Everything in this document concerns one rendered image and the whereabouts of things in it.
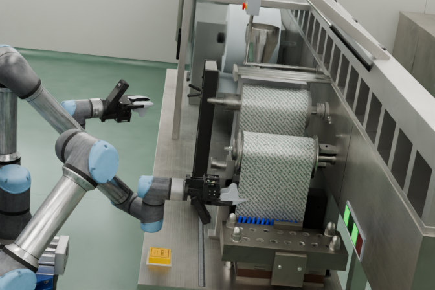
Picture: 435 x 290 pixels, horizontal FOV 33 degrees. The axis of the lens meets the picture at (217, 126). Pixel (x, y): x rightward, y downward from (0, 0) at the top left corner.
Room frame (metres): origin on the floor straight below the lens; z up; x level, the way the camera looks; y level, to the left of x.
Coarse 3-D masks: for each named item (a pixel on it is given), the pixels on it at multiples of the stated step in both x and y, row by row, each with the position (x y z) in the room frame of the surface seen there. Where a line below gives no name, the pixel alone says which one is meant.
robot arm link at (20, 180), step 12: (12, 168) 2.39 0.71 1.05; (24, 168) 2.41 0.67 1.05; (0, 180) 2.33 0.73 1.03; (12, 180) 2.32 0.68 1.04; (24, 180) 2.34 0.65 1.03; (0, 192) 2.33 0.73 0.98; (12, 192) 2.31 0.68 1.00; (24, 192) 2.34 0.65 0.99; (0, 204) 2.33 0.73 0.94; (12, 204) 2.32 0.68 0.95; (24, 204) 2.34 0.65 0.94
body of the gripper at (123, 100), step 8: (104, 104) 2.65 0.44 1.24; (120, 104) 2.68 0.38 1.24; (128, 104) 2.69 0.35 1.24; (104, 112) 2.64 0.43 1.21; (112, 112) 2.69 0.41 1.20; (120, 112) 2.68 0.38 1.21; (128, 112) 2.70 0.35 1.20; (104, 120) 2.67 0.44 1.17; (120, 120) 2.69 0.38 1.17; (128, 120) 2.70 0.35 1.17
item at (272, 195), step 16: (240, 176) 2.26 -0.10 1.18; (256, 176) 2.26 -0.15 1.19; (272, 176) 2.27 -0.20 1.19; (288, 176) 2.27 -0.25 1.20; (304, 176) 2.27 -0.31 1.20; (240, 192) 2.26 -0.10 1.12; (256, 192) 2.26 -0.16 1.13; (272, 192) 2.27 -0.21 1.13; (288, 192) 2.27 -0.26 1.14; (304, 192) 2.27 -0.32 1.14; (240, 208) 2.26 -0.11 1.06; (256, 208) 2.26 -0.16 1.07; (272, 208) 2.27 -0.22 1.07; (288, 208) 2.27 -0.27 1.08; (304, 208) 2.27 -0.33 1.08
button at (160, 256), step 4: (152, 248) 2.17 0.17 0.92; (156, 248) 2.17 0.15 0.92; (160, 248) 2.17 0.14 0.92; (164, 248) 2.18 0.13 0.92; (152, 252) 2.14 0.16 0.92; (156, 252) 2.14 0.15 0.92; (160, 252) 2.14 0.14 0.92; (164, 252) 2.15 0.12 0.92; (168, 252) 2.15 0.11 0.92; (152, 256) 2.11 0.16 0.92; (156, 256) 2.12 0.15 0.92; (160, 256) 2.12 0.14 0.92; (164, 256) 2.12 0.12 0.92; (168, 256) 2.13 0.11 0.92; (148, 260) 2.11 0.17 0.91; (152, 260) 2.11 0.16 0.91; (156, 260) 2.11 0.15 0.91; (160, 260) 2.11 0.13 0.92; (164, 260) 2.11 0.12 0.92; (168, 260) 2.11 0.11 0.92; (168, 264) 2.11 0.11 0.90
